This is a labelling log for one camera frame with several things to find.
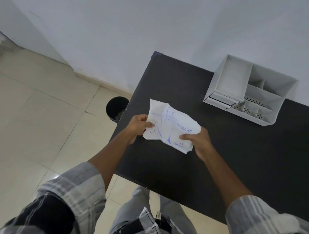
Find person's right forearm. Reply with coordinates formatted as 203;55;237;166
202;148;254;212

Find grey trousers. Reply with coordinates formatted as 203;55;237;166
109;185;193;234

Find person's right hand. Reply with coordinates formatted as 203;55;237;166
179;126;214;162

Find white plastic glove packet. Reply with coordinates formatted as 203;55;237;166
142;99;202;155

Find person's left forearm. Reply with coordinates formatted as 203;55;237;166
87;135;136;191

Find black table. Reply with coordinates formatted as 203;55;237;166
109;51;309;226

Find white desk organizer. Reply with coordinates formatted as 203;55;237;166
203;54;299;127

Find plaid shirt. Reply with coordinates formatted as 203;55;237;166
0;162;309;234

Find person's left hand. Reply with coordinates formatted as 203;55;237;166
126;114;155;145

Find black round waste bin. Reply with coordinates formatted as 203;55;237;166
106;96;130;124

